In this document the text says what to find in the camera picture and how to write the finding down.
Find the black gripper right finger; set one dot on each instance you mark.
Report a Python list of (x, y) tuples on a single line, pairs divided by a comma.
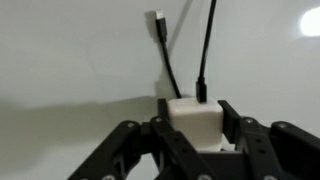
[(282, 151)]

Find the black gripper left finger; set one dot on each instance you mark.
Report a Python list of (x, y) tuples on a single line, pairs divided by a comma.
[(122, 149)]

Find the white charger adapter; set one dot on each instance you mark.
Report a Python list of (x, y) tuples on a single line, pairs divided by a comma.
[(201, 124)]

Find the white board mat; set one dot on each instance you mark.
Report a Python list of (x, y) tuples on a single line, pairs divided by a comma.
[(71, 70)]

